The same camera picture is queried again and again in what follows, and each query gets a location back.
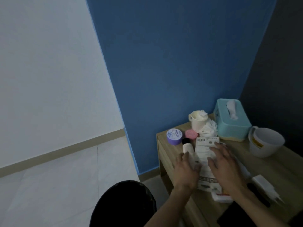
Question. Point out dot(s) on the person's right hand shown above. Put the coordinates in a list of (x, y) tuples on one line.
[(227, 170)]

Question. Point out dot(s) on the person's left hand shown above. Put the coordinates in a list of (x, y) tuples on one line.
[(185, 174)]

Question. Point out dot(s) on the person's left thumb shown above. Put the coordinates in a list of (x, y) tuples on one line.
[(198, 169)]

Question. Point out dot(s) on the person's right thumb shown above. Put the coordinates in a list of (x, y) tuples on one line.
[(211, 165)]

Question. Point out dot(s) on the white bottle with black cap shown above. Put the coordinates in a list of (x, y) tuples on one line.
[(187, 146)]

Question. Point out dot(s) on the person's right forearm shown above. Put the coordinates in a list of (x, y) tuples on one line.
[(255, 210)]

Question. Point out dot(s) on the person's left forearm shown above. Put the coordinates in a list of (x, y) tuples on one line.
[(169, 208)]

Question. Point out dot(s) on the white printed paper packet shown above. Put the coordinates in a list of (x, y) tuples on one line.
[(204, 148)]

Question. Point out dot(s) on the small white flat packet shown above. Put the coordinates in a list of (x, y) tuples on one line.
[(222, 198)]

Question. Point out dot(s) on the white crumpled tissue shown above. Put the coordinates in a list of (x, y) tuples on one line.
[(209, 130)]

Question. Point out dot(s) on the purple round tin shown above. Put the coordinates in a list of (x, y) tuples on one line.
[(174, 136)]

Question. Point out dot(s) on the teal tissue box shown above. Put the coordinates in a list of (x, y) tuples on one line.
[(233, 125)]

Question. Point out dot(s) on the cream cup with lid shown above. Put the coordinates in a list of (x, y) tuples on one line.
[(198, 120)]

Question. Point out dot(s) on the black phone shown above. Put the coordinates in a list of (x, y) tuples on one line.
[(233, 216)]

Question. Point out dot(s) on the white charger adapter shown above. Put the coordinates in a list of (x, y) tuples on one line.
[(266, 186)]

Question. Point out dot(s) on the white tissue sheet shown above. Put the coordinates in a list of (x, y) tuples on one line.
[(232, 109)]

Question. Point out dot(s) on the white mug with yellow label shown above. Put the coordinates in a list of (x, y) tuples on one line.
[(266, 141)]

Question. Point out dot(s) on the wooden bedside cabinet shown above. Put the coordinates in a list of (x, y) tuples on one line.
[(272, 172)]

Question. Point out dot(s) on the black waste bin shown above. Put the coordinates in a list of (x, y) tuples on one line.
[(123, 205)]

